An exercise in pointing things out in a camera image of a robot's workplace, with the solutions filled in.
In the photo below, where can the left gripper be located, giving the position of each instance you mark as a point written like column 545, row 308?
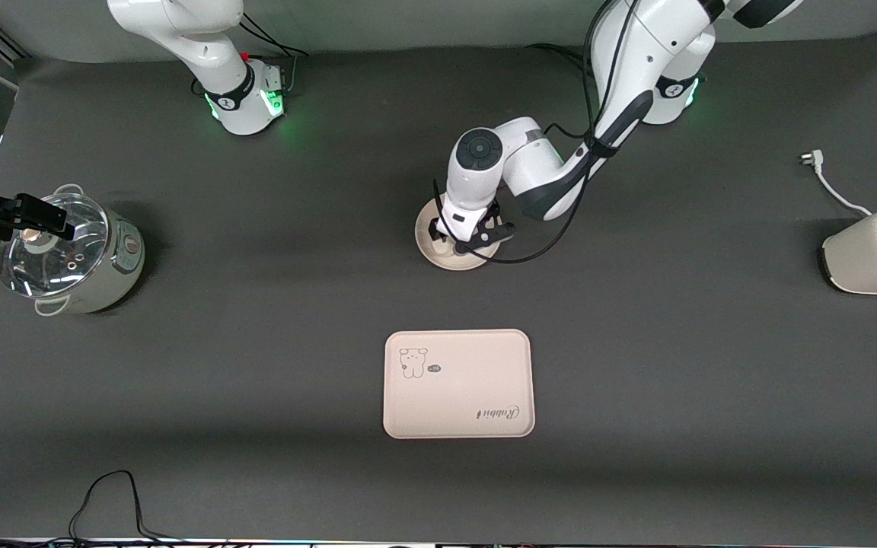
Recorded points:
column 432, row 230

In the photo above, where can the round beige plate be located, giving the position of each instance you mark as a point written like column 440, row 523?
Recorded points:
column 427, row 247

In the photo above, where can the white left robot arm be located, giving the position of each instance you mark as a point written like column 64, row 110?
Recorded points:
column 636, row 46

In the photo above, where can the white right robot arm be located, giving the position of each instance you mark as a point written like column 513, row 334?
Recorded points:
column 210, row 46

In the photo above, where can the beige rabbit print tray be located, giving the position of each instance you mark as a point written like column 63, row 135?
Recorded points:
column 469, row 388

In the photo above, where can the glass pot lid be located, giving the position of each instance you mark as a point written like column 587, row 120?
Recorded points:
column 50, row 266

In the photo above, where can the steel pot with glass lid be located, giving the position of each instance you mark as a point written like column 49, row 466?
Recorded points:
column 122, row 266

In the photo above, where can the dark grey table mat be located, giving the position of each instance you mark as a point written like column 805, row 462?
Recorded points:
column 256, row 358

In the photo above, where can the cream toaster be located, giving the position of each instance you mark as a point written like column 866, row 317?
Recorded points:
column 872, row 259

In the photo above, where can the aluminium frame rail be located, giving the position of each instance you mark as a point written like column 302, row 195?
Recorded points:
column 1, row 38

